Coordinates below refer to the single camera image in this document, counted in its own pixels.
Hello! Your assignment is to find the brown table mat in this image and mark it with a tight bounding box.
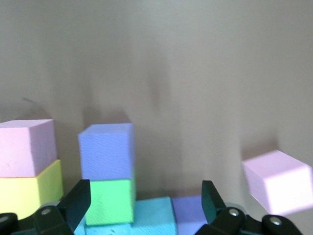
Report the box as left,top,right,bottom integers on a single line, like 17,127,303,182
0,0,313,235

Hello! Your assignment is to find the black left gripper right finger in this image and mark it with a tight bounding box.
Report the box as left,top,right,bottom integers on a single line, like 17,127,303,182
201,180,304,235

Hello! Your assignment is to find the purple foam cube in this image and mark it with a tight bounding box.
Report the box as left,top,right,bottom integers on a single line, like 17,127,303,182
172,195,208,235
77,123,134,181

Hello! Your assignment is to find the yellow foam cube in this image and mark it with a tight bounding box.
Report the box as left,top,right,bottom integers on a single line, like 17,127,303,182
0,159,65,221

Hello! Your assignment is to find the blue foam cube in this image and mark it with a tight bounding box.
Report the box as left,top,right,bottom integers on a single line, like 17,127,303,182
73,221,134,235
133,196,178,235

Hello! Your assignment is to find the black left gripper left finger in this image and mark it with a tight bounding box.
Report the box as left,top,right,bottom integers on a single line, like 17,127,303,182
0,179,92,235

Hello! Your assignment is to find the green foam cube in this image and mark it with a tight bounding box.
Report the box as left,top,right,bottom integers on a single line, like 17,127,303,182
84,178,136,226

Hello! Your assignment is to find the pink foam cube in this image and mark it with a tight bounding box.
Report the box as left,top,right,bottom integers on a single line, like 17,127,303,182
0,119,59,178
242,149,313,217

